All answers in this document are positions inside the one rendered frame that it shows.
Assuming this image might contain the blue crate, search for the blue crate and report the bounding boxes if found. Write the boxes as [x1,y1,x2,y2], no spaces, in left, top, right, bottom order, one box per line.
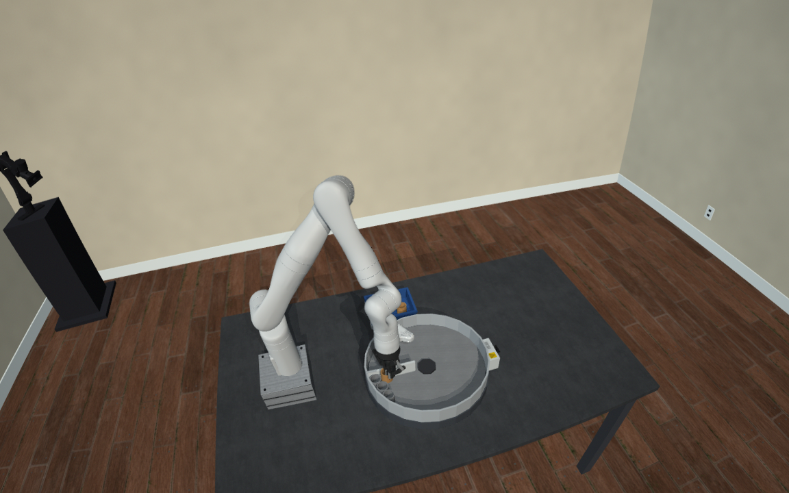
[364,288,418,320]

